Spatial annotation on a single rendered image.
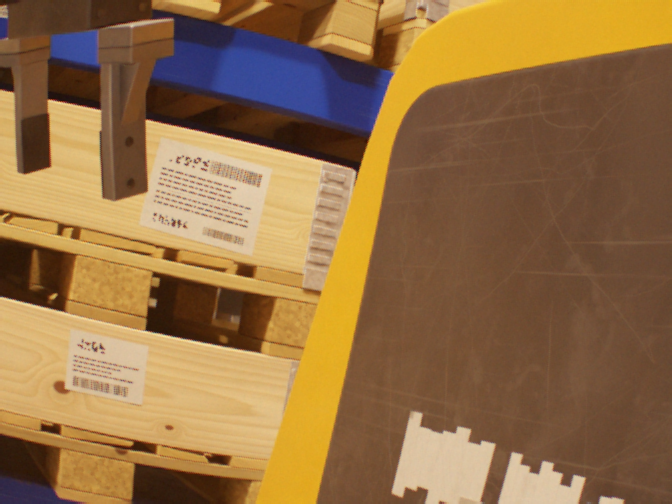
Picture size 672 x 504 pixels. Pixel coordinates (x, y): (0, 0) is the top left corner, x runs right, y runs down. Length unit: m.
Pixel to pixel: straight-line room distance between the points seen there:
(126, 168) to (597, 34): 0.27
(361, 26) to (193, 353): 0.67
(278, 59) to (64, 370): 0.69
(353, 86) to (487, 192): 1.31
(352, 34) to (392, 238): 1.21
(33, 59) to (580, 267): 0.39
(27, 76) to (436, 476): 0.38
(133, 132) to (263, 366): 1.13
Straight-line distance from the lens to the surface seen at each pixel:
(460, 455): 0.47
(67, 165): 1.51
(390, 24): 1.94
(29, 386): 1.51
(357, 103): 1.79
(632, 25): 0.42
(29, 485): 1.62
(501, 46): 0.51
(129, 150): 0.52
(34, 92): 0.63
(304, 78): 1.74
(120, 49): 0.49
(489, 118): 0.50
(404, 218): 0.55
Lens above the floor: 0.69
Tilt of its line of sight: 5 degrees up
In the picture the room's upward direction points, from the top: 10 degrees clockwise
